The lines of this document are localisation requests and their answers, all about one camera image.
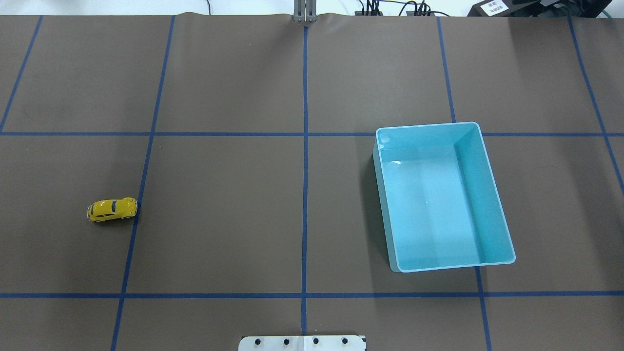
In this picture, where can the turquoise plastic bin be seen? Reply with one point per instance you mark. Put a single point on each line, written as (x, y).
(439, 200)

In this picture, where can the brown table mat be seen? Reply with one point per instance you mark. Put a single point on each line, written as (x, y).
(247, 142)

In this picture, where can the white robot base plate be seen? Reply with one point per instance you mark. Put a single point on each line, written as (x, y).
(303, 343)

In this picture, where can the black labelled device box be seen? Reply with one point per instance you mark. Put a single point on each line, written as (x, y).
(494, 8)

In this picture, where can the grey aluminium frame post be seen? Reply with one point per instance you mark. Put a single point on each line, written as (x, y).
(305, 11)

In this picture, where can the yellow beetle toy car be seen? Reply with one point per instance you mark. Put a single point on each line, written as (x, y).
(111, 209)

